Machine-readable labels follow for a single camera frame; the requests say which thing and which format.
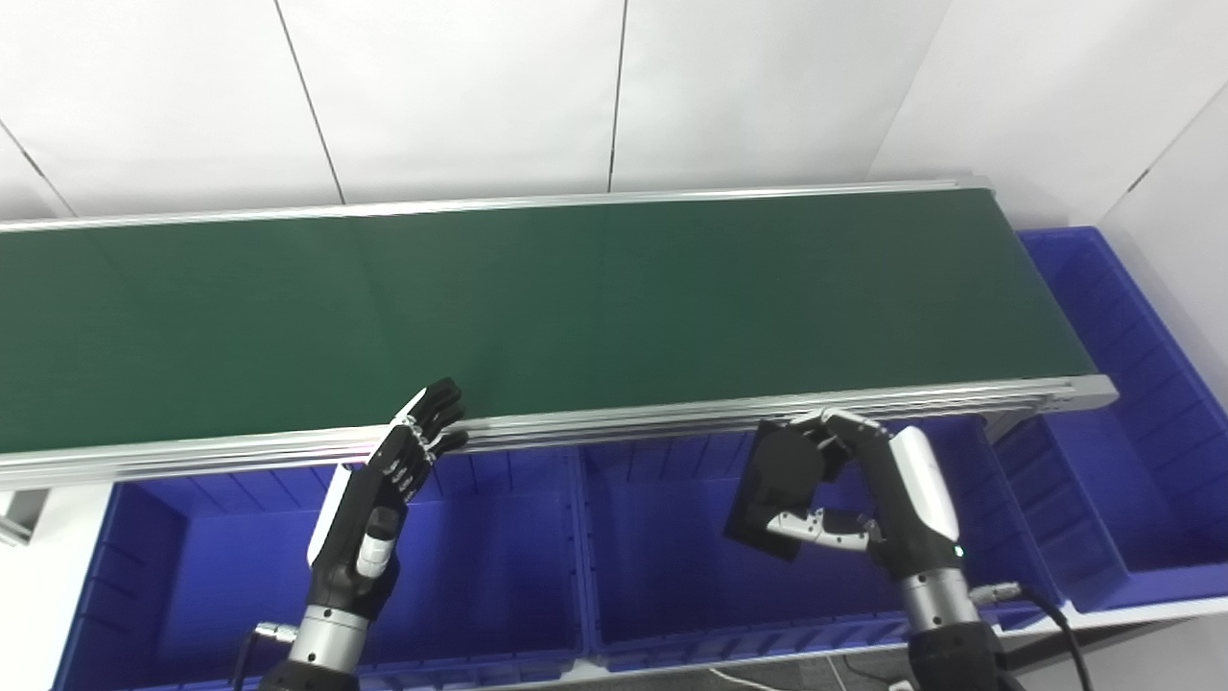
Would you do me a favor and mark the blue plastic bin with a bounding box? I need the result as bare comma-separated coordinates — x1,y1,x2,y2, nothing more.
52,449,589,691
576,415,1062,673
992,226,1228,614

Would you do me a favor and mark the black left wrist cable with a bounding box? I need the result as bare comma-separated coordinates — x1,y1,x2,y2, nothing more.
232,621,301,691

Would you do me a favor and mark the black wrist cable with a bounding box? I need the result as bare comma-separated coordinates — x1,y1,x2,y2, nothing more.
232,621,301,691
969,580,1096,691

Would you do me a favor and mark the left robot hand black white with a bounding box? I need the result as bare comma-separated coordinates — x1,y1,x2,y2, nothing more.
306,377,472,616

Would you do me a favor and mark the black cylinder block part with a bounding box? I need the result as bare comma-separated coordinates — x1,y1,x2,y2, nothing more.
723,417,847,563

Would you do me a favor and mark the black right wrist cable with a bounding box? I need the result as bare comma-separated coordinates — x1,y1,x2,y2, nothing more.
969,580,1096,691

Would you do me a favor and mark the green conveyor belt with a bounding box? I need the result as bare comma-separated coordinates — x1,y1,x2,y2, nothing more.
0,175,1120,492
0,187,1098,455

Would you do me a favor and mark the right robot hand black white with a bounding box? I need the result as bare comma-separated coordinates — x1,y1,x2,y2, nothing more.
765,407,964,583

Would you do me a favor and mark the aluminium conveyor leg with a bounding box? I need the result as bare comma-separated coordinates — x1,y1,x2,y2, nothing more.
0,488,51,549
981,407,1035,444

